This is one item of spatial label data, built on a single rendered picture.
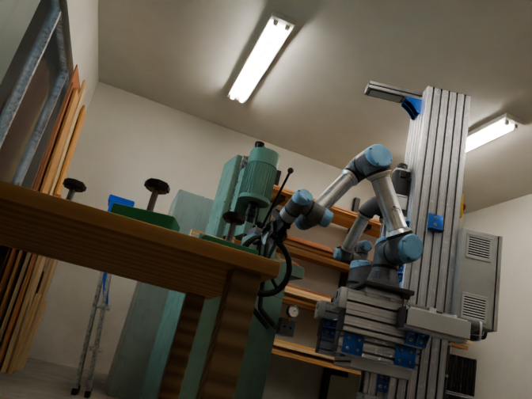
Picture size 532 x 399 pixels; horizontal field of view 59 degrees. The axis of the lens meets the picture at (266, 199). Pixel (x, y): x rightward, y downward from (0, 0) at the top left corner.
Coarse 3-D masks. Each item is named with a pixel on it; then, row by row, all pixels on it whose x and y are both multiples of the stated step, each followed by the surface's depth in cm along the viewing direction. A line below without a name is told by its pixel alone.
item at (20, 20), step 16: (0, 0) 29; (16, 0) 31; (32, 0) 34; (0, 16) 29; (16, 16) 32; (32, 16) 35; (0, 32) 30; (16, 32) 33; (0, 48) 31; (16, 48) 34; (0, 64) 32; (0, 80) 33
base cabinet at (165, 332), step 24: (168, 312) 258; (216, 312) 223; (168, 336) 241; (264, 336) 231; (192, 360) 214; (264, 360) 229; (144, 384) 251; (192, 384) 212; (240, 384) 221; (264, 384) 227
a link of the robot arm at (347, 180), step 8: (352, 160) 221; (344, 168) 223; (352, 168) 220; (344, 176) 219; (352, 176) 218; (360, 176) 220; (336, 184) 216; (344, 184) 216; (352, 184) 220; (328, 192) 214; (336, 192) 214; (344, 192) 217; (320, 200) 211; (328, 200) 212; (336, 200) 215; (328, 208) 212; (296, 224) 212; (304, 224) 205
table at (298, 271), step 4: (196, 236) 232; (200, 236) 228; (280, 260) 244; (284, 264) 244; (292, 264) 247; (280, 268) 243; (284, 268) 244; (292, 268) 246; (296, 268) 247; (300, 268) 248; (304, 268) 249; (284, 272) 244; (292, 272) 246; (296, 272) 247; (300, 272) 248; (292, 276) 247; (296, 276) 246; (300, 276) 247
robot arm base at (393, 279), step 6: (378, 264) 214; (384, 264) 212; (372, 270) 216; (378, 270) 212; (384, 270) 211; (390, 270) 212; (396, 270) 213; (372, 276) 212; (378, 276) 210; (384, 276) 209; (390, 276) 210; (396, 276) 213; (378, 282) 209; (384, 282) 208; (390, 282) 208; (396, 282) 212
